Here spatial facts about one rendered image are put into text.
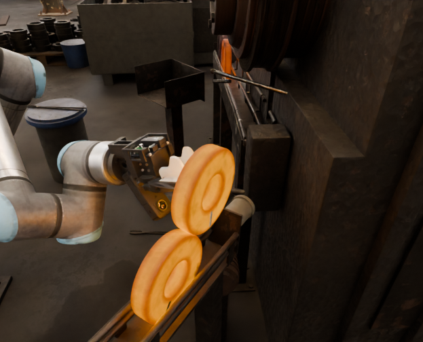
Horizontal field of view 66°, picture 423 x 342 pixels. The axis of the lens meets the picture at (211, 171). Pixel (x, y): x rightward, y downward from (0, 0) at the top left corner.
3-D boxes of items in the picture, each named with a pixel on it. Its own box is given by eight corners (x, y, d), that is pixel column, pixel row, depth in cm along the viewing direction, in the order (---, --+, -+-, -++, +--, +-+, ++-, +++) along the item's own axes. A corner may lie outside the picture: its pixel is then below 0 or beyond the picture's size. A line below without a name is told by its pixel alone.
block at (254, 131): (277, 194, 98) (287, 121, 85) (283, 212, 92) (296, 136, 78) (242, 195, 98) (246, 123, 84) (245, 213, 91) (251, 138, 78)
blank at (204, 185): (240, 138, 58) (224, 132, 59) (191, 169, 46) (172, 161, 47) (229, 210, 65) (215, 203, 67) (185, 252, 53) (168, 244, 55)
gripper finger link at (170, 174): (191, 161, 50) (149, 158, 55) (201, 193, 53) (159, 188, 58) (203, 152, 52) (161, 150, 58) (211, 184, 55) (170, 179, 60)
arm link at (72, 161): (88, 184, 79) (93, 143, 80) (122, 188, 72) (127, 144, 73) (50, 181, 72) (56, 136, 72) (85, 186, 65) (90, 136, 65)
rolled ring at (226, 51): (221, 40, 170) (227, 40, 170) (221, 77, 176) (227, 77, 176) (225, 38, 153) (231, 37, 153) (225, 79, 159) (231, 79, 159)
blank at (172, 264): (212, 233, 62) (197, 226, 63) (168, 237, 48) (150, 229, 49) (185, 311, 62) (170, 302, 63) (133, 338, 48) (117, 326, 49)
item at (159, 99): (179, 178, 201) (171, 58, 160) (206, 199, 184) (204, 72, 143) (150, 191, 190) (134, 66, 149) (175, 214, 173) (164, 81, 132)
